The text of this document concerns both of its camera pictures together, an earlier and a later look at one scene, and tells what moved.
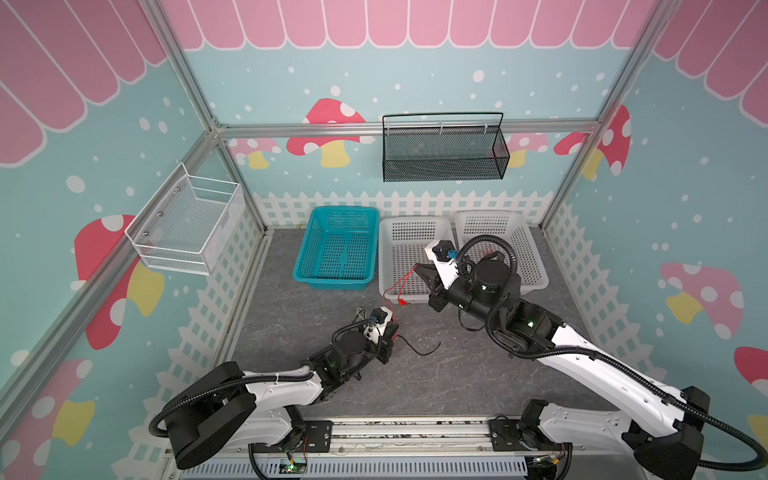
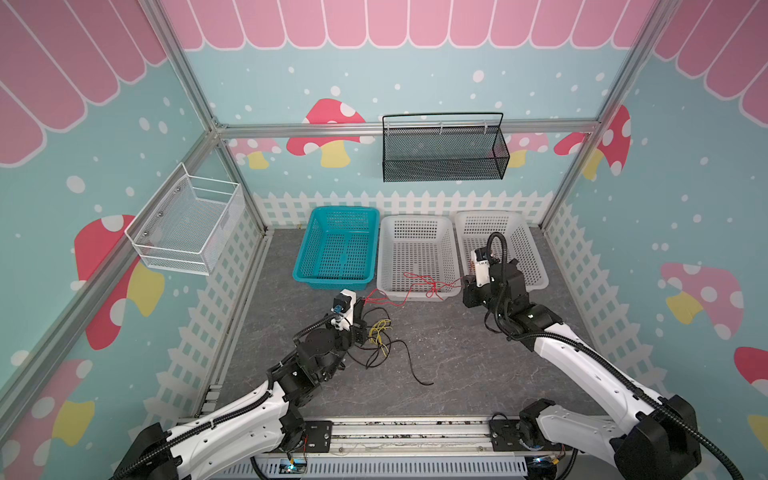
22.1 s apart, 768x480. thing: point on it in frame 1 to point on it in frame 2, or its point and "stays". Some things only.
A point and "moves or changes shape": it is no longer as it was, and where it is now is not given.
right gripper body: (435, 288) to (474, 291)
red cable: (401, 301) moves or changes shape
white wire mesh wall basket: (186, 224) stays
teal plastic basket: (340, 248) stays
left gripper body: (385, 349) to (359, 330)
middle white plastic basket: (401, 246) stays
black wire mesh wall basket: (443, 146) stays
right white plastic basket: (513, 227) stays
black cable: (424, 354) moves or changes shape
